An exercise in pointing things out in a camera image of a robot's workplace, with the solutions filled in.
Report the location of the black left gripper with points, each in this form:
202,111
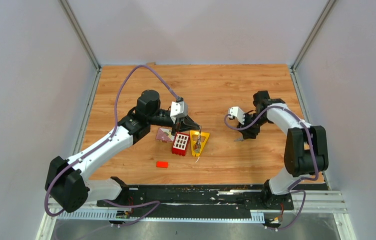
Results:
184,124

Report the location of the yellow plastic triangle frame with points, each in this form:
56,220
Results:
204,139

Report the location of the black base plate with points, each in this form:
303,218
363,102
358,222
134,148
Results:
248,196

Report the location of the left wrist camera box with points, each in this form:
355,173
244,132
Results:
178,110

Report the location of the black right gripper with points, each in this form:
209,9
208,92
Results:
249,133

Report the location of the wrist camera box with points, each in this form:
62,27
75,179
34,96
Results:
236,113
178,110

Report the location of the small orange-red block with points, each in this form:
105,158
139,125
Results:
162,164

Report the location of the red window block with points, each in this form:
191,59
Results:
180,144

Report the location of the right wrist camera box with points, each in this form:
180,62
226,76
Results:
236,113

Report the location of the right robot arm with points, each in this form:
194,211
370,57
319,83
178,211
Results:
306,151

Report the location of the large metal keyring with tags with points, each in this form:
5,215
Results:
197,144

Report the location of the aluminium front rail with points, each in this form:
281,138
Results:
307,198

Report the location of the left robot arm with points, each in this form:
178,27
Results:
68,180

